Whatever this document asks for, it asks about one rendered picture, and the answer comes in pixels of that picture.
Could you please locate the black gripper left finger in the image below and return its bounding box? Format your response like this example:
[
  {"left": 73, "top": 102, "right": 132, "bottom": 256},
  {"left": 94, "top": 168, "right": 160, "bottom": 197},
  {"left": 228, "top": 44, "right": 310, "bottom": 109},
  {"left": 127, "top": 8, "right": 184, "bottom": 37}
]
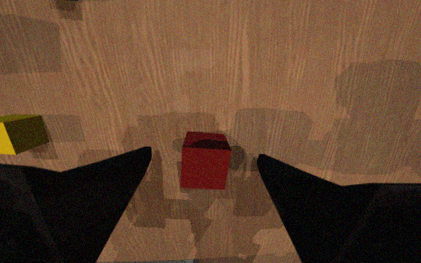
[{"left": 0, "top": 147, "right": 152, "bottom": 263}]

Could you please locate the yellow block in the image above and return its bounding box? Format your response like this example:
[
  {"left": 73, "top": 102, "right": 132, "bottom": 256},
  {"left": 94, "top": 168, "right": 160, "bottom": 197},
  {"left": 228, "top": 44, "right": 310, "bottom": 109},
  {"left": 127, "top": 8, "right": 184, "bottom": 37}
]
[{"left": 0, "top": 114, "right": 50, "bottom": 155}]

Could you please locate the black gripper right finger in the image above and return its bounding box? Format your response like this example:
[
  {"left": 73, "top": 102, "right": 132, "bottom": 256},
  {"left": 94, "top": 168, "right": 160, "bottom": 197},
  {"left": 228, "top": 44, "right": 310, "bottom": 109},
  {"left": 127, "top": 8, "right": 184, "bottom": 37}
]
[{"left": 257, "top": 154, "right": 421, "bottom": 263}]

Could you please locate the red block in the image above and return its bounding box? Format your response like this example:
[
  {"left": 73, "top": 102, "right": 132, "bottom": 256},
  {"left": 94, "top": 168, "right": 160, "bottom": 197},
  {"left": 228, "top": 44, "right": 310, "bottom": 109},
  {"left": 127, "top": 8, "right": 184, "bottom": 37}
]
[{"left": 181, "top": 131, "right": 232, "bottom": 189}]

